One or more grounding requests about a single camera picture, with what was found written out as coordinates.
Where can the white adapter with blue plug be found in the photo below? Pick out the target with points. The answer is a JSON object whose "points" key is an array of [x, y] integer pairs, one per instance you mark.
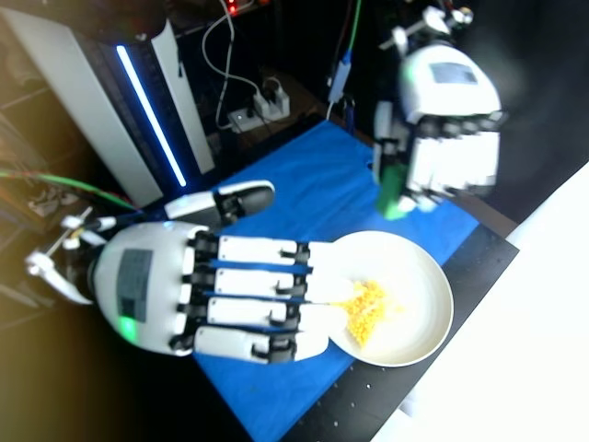
{"points": [[339, 78]]}

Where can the blue table mat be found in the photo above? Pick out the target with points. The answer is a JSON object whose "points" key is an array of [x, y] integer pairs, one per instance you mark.
{"points": [[322, 184]]}

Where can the small white socket box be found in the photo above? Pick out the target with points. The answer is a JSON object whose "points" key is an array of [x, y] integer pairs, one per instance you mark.
{"points": [[241, 119]]}

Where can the yellow corn kernels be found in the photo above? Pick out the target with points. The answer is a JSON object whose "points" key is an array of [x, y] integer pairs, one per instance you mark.
{"points": [[363, 313]]}

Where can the device with red lights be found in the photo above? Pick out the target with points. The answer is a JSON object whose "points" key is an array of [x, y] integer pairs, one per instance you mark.
{"points": [[241, 5]]}

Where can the white power strip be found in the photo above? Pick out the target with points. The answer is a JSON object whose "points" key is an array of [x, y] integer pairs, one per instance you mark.
{"points": [[271, 99]]}

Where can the white round plate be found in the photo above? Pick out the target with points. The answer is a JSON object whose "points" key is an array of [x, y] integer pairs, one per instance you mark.
{"points": [[414, 271]]}

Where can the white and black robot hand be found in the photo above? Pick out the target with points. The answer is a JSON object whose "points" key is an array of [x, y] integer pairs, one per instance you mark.
{"points": [[451, 92], [152, 281]]}

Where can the green object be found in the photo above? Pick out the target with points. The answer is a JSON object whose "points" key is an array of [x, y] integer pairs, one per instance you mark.
{"points": [[391, 193]]}

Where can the black perforated board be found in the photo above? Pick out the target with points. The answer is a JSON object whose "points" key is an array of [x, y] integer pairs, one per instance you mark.
{"points": [[478, 258]]}

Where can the white tower with blue light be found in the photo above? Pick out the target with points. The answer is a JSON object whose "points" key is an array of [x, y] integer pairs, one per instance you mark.
{"points": [[69, 92]]}

